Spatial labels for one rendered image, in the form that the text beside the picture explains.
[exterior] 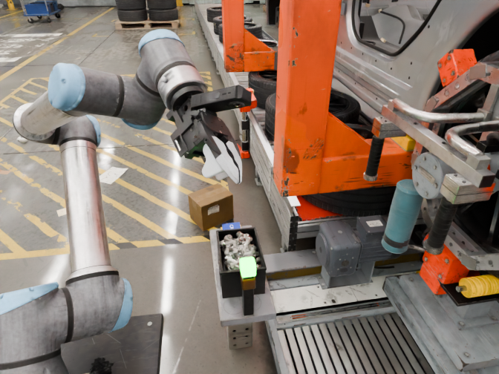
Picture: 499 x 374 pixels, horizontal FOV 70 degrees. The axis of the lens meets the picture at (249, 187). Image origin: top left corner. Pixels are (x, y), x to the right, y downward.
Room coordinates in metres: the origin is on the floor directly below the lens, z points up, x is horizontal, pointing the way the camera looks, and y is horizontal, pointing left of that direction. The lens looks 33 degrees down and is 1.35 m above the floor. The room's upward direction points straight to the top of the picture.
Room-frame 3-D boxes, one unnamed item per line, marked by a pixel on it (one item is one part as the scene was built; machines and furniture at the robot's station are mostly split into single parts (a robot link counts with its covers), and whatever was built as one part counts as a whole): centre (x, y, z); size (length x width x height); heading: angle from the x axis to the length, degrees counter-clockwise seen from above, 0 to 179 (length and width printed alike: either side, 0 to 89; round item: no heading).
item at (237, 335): (0.93, 0.04, 0.21); 0.10 x 0.10 x 0.42; 10
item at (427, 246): (0.66, -0.45, 0.83); 0.04 x 0.04 x 0.16
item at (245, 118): (2.45, 0.03, 0.30); 0.09 x 0.05 x 0.50; 10
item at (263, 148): (2.54, -0.02, 0.28); 2.47 x 0.09 x 0.22; 10
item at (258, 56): (3.26, -0.20, 0.69); 0.52 x 0.17 x 0.35; 100
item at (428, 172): (0.85, -0.58, 0.85); 0.21 x 0.14 x 0.14; 100
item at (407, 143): (1.39, -0.70, 0.71); 0.14 x 0.14 x 0.05; 10
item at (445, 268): (0.87, -0.69, 0.48); 0.16 x 0.12 x 0.17; 100
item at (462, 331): (0.89, -0.82, 0.32); 0.40 x 0.30 x 0.28; 10
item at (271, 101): (2.44, -0.44, 0.39); 0.66 x 0.66 x 0.24
